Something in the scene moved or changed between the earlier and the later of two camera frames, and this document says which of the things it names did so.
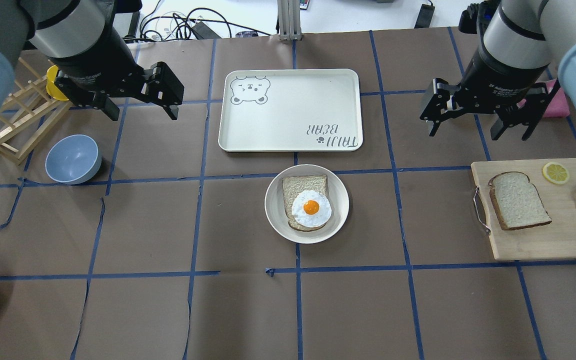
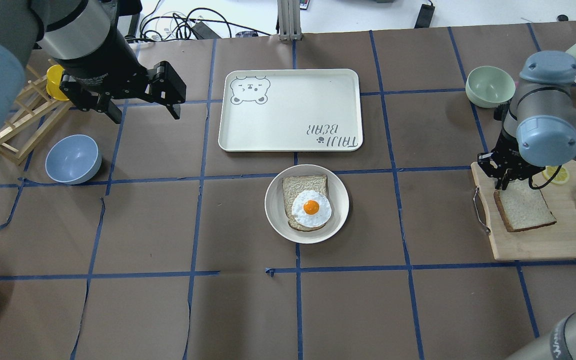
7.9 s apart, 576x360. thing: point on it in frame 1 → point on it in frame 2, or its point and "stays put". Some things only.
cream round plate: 275,209 stays put
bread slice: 517,202 stays put
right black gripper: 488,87 → 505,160
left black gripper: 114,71 stays put
